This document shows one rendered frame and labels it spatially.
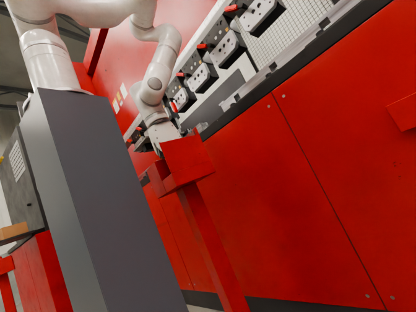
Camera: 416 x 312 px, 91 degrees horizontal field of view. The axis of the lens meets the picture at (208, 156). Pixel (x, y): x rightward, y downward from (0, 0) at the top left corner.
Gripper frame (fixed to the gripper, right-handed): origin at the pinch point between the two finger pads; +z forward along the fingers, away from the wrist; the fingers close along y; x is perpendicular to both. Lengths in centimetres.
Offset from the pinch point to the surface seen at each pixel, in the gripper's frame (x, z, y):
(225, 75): -285, -228, -416
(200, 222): -2.2, 21.5, 1.9
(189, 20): 1, -65, -42
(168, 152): 4.9, -3.6, 4.5
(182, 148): 4.9, -3.0, -1.1
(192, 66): -9, -46, -39
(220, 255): -2.2, 34.3, 1.0
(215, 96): -51, -48, -87
